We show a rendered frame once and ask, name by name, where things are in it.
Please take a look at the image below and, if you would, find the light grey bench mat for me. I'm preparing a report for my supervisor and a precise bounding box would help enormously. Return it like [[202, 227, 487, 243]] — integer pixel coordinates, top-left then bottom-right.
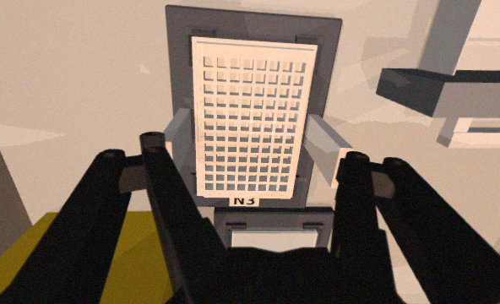
[[0, 0, 500, 252]]

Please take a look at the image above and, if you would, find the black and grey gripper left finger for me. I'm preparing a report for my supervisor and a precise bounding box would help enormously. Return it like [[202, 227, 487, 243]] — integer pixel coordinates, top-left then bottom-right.
[[0, 108, 262, 304]]

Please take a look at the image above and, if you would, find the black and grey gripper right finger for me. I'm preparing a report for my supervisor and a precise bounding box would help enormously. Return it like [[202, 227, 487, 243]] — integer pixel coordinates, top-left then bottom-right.
[[303, 114, 500, 304]]

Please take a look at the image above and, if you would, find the yellow open-top box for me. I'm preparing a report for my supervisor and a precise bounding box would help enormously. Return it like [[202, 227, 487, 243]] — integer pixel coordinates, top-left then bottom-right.
[[0, 211, 173, 304]]

